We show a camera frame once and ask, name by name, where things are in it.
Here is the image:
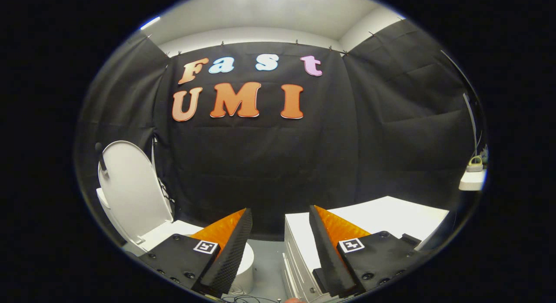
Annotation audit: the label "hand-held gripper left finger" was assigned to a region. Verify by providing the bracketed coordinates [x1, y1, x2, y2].
[139, 207, 253, 295]

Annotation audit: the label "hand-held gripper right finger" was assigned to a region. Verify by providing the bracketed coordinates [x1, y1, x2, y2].
[308, 204, 428, 297]

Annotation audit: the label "white toilet lid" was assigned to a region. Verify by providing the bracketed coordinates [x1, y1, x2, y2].
[98, 140, 174, 245]

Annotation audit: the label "white toilet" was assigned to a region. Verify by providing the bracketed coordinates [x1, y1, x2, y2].
[96, 188, 255, 296]

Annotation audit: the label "white drawer cabinet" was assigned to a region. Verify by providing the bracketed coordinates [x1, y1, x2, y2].
[281, 196, 449, 303]

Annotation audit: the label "black backdrop cloth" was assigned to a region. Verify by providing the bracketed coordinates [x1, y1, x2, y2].
[76, 18, 476, 243]

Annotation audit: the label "black floor cables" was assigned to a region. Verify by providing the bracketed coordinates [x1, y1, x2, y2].
[222, 295, 279, 303]

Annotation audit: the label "white wall shelf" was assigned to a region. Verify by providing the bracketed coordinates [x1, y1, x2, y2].
[459, 170, 487, 191]

